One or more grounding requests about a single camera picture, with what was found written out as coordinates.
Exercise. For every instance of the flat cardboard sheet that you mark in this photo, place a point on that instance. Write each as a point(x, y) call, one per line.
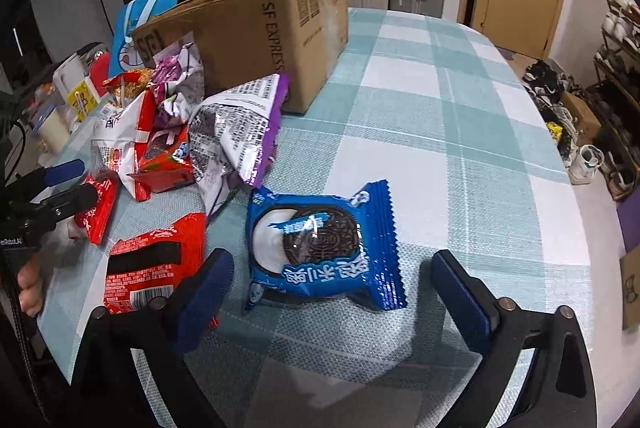
point(631, 283)

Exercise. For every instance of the pile of dark shoes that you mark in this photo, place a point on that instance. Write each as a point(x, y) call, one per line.
point(545, 82)

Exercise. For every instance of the person's left hand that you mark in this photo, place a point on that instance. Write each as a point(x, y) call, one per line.
point(31, 288)

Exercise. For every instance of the blue cookie packet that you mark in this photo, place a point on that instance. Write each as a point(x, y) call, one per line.
point(320, 278)

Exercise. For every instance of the white appliance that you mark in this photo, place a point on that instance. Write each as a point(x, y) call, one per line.
point(70, 67)

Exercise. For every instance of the wooden shoe rack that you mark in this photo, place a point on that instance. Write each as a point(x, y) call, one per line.
point(617, 107)

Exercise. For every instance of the yellow box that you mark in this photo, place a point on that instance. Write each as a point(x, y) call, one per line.
point(82, 100)

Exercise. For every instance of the orange noodle packet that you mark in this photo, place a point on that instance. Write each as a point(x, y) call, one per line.
point(130, 83)

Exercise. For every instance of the white cup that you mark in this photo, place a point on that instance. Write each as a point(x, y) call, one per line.
point(52, 130)

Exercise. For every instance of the red container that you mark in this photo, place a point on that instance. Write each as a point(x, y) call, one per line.
point(100, 67)

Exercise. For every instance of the red black-banded snack packet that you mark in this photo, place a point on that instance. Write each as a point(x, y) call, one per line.
point(145, 233)

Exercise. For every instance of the purple candy packet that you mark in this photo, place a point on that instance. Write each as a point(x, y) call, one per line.
point(172, 70)

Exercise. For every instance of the white purple-edged snack packet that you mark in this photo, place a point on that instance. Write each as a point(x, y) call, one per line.
point(235, 127)

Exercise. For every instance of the red cookie snack packet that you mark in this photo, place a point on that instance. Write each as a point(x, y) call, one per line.
point(165, 165)

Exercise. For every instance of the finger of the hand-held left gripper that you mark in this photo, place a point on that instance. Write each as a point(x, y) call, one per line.
point(70, 203)
point(62, 172)

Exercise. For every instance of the row of shoes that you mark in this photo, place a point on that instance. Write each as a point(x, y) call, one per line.
point(620, 17)

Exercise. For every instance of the small red snack packet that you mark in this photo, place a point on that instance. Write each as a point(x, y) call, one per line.
point(97, 210)

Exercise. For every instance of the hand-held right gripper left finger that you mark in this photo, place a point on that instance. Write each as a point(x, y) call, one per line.
point(207, 295)

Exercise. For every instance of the blue cartoon tote bag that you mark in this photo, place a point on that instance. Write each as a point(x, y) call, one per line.
point(125, 42)

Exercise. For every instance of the small brown cardboard box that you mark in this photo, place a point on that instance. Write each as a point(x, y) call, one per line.
point(580, 115)

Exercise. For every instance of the white boot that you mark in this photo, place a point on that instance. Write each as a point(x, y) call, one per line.
point(585, 162)

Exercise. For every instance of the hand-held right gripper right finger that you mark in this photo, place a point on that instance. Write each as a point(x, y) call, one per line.
point(460, 303)

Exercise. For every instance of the white red snack packet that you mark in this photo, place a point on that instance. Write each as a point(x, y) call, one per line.
point(117, 132)

